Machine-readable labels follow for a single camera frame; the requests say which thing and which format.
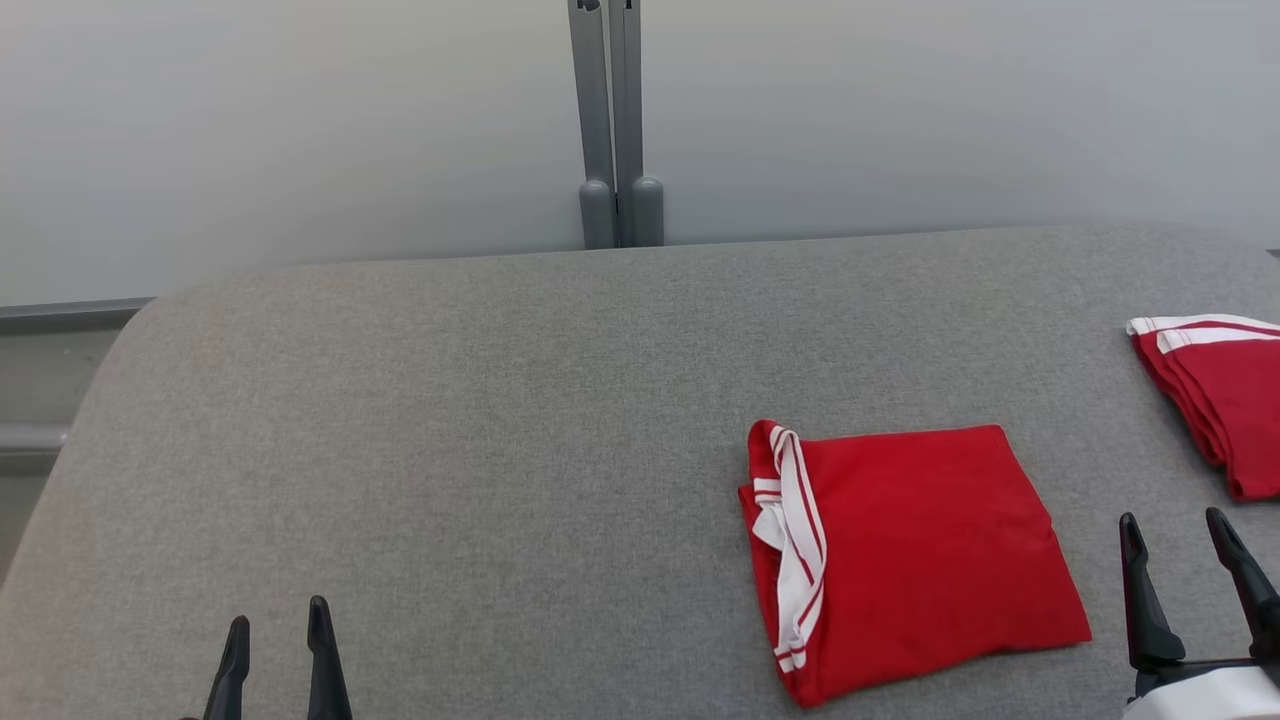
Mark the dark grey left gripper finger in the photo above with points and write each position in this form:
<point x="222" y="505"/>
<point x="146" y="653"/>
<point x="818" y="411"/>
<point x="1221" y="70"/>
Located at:
<point x="230" y="680"/>
<point x="325" y="670"/>

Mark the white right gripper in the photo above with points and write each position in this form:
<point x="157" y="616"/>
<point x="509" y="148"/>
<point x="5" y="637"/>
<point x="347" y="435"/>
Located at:
<point x="1210" y="695"/>

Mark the red Bulls basketball jersey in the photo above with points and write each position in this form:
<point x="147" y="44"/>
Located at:
<point x="930" y="560"/>

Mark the red shorts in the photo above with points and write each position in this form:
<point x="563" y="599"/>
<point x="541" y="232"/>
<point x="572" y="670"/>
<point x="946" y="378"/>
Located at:
<point x="1230" y="400"/>

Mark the grey horizontal frame rail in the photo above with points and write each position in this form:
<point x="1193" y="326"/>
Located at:
<point x="30" y="438"/>
<point x="70" y="316"/>

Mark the grey double post with round feet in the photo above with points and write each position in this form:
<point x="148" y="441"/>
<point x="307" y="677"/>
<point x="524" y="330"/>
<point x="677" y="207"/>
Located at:
<point x="615" y="120"/>

